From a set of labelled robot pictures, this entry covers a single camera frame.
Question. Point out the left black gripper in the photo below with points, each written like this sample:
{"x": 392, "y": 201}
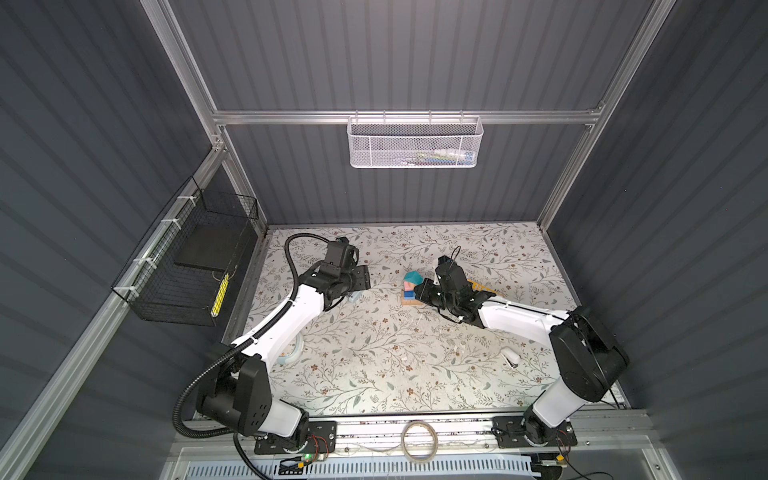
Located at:
{"x": 360, "y": 277}

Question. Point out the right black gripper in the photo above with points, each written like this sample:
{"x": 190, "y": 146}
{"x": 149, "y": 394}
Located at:
{"x": 423, "y": 294}

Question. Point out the teal green block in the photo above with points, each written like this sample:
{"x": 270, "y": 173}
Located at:
{"x": 413, "y": 277}

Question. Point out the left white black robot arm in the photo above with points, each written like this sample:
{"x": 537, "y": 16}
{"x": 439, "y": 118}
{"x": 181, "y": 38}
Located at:
{"x": 236, "y": 390}

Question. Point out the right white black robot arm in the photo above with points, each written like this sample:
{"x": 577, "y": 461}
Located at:
{"x": 582, "y": 358}

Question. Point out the yellow calculator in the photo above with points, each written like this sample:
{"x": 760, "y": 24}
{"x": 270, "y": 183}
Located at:
{"x": 478, "y": 287}

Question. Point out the round white clock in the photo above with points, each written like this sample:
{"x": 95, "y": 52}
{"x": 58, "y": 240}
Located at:
{"x": 292, "y": 356}

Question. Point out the small white device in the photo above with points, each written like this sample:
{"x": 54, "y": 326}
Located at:
{"x": 512, "y": 357}

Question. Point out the markers in white basket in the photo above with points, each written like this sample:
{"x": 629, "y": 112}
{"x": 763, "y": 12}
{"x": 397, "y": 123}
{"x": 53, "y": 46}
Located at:
{"x": 441, "y": 158}

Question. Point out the yellow marker pen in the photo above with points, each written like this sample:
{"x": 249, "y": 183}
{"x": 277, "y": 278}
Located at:
{"x": 220, "y": 296}

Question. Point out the black pad in basket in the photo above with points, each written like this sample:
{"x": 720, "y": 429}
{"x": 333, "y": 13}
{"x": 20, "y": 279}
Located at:
{"x": 211, "y": 248}

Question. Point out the clear tape roll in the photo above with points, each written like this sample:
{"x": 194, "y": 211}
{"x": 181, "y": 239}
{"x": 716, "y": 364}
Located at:
{"x": 419, "y": 442}

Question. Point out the white wire mesh basket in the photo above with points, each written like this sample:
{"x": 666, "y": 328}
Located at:
{"x": 378, "y": 143}

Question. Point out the black wire basket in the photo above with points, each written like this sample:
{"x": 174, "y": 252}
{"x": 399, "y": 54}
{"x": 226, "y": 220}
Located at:
{"x": 157, "y": 290}

